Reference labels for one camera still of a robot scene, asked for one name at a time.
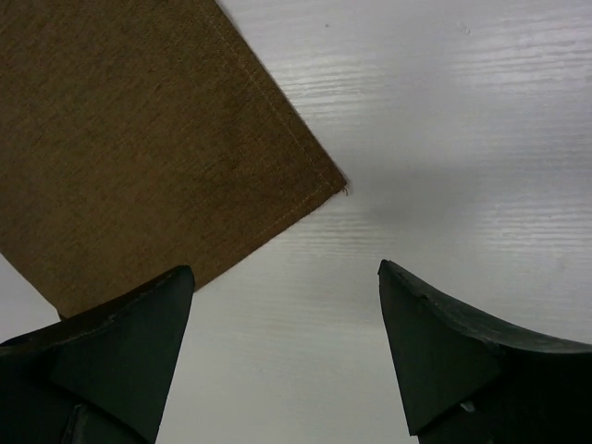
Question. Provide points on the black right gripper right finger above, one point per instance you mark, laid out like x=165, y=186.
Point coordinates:
x=466, y=376

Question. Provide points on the brown cloth napkin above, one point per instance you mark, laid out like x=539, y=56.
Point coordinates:
x=141, y=135

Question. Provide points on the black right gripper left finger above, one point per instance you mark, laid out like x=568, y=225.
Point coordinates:
x=101, y=376

